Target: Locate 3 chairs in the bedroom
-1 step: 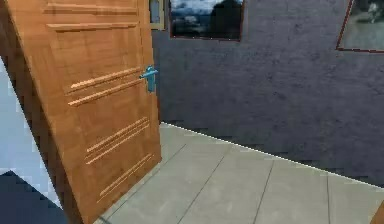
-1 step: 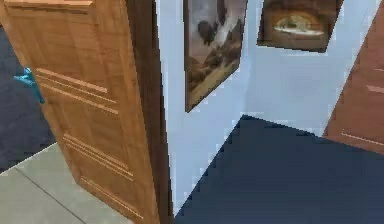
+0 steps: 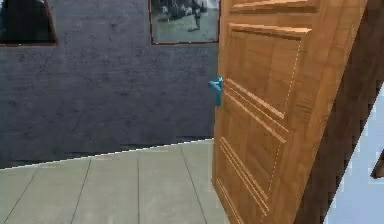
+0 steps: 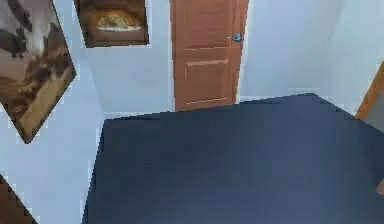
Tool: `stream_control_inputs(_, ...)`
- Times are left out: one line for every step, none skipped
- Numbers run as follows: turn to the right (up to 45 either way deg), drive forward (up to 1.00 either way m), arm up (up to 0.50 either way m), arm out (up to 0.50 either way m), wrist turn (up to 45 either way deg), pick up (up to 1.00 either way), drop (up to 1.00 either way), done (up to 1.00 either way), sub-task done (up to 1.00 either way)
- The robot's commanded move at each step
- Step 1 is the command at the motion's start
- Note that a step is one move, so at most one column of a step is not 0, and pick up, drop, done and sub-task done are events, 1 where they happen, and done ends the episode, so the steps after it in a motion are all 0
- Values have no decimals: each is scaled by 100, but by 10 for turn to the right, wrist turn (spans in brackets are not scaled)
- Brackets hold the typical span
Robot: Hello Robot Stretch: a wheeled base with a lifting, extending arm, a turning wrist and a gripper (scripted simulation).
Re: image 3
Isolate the brown wooden panelled door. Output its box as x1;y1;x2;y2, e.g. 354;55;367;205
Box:
211;0;384;224

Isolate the framed grey picture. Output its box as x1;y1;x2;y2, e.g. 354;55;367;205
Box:
147;0;222;46

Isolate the framed dark picture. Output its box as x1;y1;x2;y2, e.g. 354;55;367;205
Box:
0;0;58;47

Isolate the dark brown wooden piece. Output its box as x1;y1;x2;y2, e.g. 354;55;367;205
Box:
370;150;384;180

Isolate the blue door handle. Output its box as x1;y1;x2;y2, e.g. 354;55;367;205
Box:
208;76;224;108

